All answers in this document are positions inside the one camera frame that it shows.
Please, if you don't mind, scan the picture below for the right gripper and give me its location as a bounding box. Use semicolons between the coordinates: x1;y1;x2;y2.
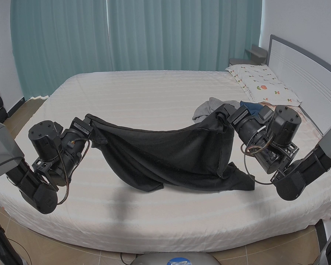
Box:
228;107;270;154

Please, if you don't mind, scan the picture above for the black cable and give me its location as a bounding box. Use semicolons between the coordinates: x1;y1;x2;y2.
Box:
119;251;140;263
241;144;276;185

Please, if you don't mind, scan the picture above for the pile of clothes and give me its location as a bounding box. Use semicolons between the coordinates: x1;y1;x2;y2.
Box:
193;98;265;125

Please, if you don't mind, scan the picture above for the blue-green curtain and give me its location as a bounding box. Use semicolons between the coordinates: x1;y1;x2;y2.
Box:
10;0;115;100
106;0;265;72

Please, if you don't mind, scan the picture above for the black T-shirt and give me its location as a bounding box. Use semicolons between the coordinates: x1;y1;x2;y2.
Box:
89;110;256;193

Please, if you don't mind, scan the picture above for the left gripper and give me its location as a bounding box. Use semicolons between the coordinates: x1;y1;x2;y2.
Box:
59;116;95;181

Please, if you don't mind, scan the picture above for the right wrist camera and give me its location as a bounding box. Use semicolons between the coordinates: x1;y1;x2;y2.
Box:
257;105;274;123

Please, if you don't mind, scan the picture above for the white printed pillow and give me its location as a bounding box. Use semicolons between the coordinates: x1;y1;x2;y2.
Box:
226;64;303;106

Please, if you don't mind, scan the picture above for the bed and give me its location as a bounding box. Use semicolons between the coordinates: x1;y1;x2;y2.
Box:
0;34;331;255

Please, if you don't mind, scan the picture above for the grey bedside table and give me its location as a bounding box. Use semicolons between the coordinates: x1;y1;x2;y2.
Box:
228;44;268;66

